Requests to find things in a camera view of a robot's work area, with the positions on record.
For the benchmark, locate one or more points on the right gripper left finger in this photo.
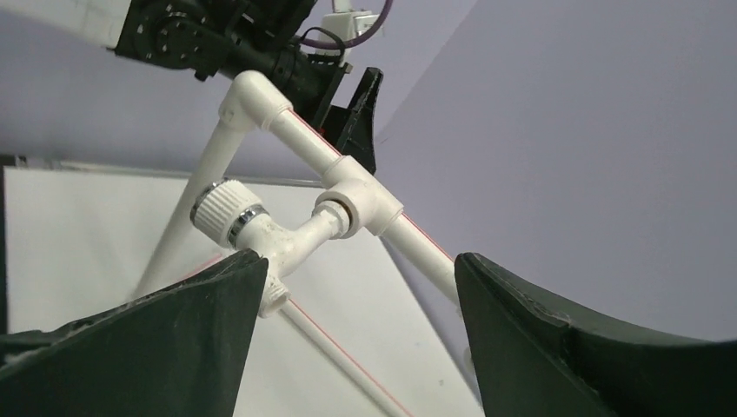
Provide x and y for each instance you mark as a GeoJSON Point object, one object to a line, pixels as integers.
{"type": "Point", "coordinates": [180, 351]}

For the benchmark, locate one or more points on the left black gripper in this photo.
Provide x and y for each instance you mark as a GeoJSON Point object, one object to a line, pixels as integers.
{"type": "Point", "coordinates": [310, 82]}

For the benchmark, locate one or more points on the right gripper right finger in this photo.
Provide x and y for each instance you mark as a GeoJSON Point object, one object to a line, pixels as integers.
{"type": "Point", "coordinates": [536, 353]}

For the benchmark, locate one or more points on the white plastic water faucet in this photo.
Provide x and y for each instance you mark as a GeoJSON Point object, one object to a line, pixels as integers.
{"type": "Point", "coordinates": [232, 216]}

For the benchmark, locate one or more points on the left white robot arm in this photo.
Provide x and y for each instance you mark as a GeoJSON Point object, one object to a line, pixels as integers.
{"type": "Point", "coordinates": [228, 37]}

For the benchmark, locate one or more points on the white PVC pipe frame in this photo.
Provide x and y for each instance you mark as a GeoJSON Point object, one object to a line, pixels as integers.
{"type": "Point", "coordinates": [254, 102]}

